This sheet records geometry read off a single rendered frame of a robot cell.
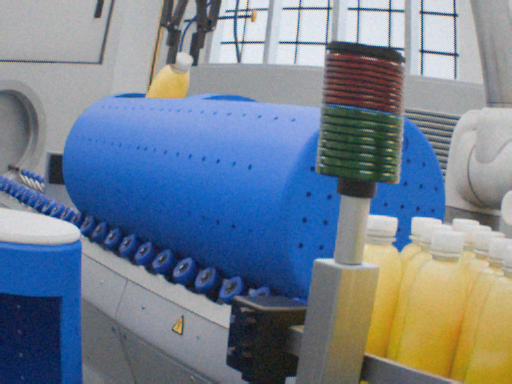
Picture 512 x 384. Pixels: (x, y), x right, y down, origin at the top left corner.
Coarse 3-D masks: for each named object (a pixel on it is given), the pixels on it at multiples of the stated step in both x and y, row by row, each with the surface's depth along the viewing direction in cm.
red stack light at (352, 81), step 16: (336, 64) 69; (352, 64) 68; (368, 64) 68; (384, 64) 68; (400, 64) 69; (336, 80) 69; (352, 80) 68; (368, 80) 68; (384, 80) 68; (400, 80) 69; (336, 96) 69; (352, 96) 68; (368, 96) 68; (384, 96) 68; (400, 96) 69; (384, 112) 69; (400, 112) 70
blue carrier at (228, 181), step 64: (128, 128) 169; (192, 128) 149; (256, 128) 134; (128, 192) 162; (192, 192) 141; (256, 192) 127; (320, 192) 124; (384, 192) 129; (192, 256) 151; (256, 256) 129; (320, 256) 125
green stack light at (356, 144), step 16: (320, 112) 71; (336, 112) 69; (352, 112) 68; (368, 112) 68; (320, 128) 71; (336, 128) 69; (352, 128) 69; (368, 128) 68; (384, 128) 69; (400, 128) 70; (320, 144) 71; (336, 144) 69; (352, 144) 69; (368, 144) 68; (384, 144) 69; (400, 144) 70; (320, 160) 70; (336, 160) 69; (352, 160) 69; (368, 160) 68; (384, 160) 69; (400, 160) 71; (336, 176) 69; (352, 176) 69; (368, 176) 69; (384, 176) 69
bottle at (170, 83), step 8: (160, 72) 182; (168, 72) 181; (176, 72) 181; (184, 72) 181; (160, 80) 182; (168, 80) 181; (176, 80) 181; (184, 80) 182; (152, 88) 183; (160, 88) 182; (168, 88) 181; (176, 88) 182; (184, 88) 183; (152, 96) 183; (160, 96) 182; (168, 96) 182; (176, 96) 183; (184, 96) 185
